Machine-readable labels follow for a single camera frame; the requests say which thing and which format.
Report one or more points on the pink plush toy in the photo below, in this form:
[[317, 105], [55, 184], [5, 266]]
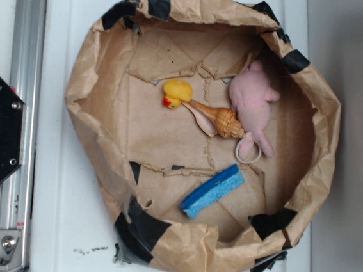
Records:
[[250, 94]]

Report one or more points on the yellow rubber duck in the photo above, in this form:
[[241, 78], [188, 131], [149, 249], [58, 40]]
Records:
[[176, 92]]

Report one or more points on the aluminium extrusion rail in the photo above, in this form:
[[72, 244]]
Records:
[[25, 77]]

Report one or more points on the brown paper bin liner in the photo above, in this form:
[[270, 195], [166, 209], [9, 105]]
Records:
[[147, 157]]

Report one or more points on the metal corner bracket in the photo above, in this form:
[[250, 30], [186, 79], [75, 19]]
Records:
[[10, 250]]

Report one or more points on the white elastic loop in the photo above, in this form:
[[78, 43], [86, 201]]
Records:
[[256, 157]]

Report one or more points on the blue sponge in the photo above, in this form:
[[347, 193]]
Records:
[[212, 190]]

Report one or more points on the orange conch seashell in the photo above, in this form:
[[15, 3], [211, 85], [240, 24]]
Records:
[[216, 121]]

